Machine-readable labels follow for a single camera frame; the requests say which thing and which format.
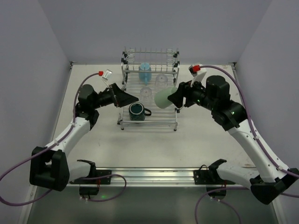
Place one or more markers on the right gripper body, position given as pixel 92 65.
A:
pixel 184 94

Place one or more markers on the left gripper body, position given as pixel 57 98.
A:
pixel 114 95

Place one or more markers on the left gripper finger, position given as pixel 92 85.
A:
pixel 124 99
pixel 118 92

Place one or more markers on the light green plastic cup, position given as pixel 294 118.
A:
pixel 161 98

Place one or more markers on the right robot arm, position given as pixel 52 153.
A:
pixel 271 176

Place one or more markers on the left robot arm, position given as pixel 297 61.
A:
pixel 49 167

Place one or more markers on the metal dish rack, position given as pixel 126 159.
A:
pixel 164 61

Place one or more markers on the dark green ceramic mug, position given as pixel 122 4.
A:
pixel 137 112

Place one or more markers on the clear glass near centre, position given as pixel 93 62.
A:
pixel 146 94

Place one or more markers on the clear glass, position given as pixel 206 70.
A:
pixel 161 81
pixel 146 94

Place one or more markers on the clear glass at back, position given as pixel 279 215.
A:
pixel 161 81

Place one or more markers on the blue plastic mug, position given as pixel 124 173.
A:
pixel 145 73

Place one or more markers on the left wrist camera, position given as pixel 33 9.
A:
pixel 106 75

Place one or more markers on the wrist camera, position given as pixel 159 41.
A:
pixel 198 73
pixel 106 75

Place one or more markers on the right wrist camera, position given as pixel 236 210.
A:
pixel 198 73

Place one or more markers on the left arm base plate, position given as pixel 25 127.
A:
pixel 90 188

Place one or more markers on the aluminium mounting rail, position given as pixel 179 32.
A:
pixel 144 177

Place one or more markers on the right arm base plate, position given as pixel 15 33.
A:
pixel 202 176

